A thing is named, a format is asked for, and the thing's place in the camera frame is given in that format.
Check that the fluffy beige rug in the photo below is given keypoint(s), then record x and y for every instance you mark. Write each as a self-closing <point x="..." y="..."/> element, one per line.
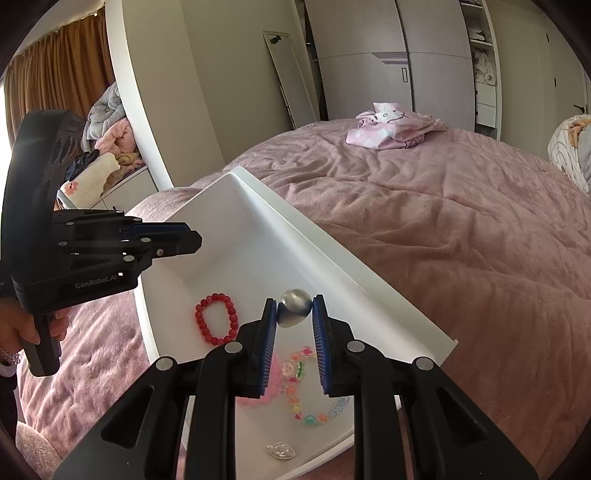
<point x="37" y="447"/>

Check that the silver metal charm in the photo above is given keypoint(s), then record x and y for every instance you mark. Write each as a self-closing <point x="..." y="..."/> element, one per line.
<point x="295" y="307"/>

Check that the grey blanket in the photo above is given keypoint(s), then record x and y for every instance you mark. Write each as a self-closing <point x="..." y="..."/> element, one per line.
<point x="104" y="110"/>

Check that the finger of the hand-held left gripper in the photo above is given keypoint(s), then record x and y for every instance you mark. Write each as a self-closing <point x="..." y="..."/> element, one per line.
<point x="161" y="227"/>
<point x="171" y="244"/>

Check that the white window seat cabinet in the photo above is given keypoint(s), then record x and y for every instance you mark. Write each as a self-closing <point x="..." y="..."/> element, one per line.
<point x="134" y="189"/>

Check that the dark clothes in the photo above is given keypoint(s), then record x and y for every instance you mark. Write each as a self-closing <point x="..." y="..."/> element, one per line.
<point x="85" y="161"/>

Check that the grey wardrobe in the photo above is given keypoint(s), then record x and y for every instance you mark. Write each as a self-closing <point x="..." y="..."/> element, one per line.
<point x="415" y="55"/>

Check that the person's left hand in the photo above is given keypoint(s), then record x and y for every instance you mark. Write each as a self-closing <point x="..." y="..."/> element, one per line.
<point x="14" y="325"/>

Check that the clear heart pendant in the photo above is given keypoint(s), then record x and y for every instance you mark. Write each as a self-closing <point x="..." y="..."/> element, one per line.
<point x="280" y="451"/>

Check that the white folded flower blanket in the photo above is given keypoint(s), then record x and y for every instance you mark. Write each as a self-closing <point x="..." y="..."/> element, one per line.
<point x="90" y="182"/>

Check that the patterned cream blanket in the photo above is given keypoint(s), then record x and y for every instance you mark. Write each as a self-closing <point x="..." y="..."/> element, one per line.
<point x="572" y="147"/>

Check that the leaning mirror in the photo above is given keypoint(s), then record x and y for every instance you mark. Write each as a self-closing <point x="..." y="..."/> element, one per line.
<point x="288" y="74"/>

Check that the pink fluffy blanket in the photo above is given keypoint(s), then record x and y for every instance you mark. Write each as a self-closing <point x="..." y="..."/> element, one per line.
<point x="117" y="138"/>

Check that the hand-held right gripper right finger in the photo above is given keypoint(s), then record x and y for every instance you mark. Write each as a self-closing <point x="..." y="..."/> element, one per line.
<point x="321" y="350"/>

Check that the pink cartoon cloth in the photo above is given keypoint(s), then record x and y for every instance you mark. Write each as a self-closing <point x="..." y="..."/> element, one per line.
<point x="392" y="129"/>

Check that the beige blanket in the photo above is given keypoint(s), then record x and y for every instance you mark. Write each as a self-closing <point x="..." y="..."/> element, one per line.
<point x="129" y="161"/>

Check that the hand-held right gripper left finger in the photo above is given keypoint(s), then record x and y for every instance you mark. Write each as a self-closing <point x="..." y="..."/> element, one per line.
<point x="268" y="350"/>

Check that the white plastic bin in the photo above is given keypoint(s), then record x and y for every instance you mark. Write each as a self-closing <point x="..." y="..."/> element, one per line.
<point x="221" y="240"/>

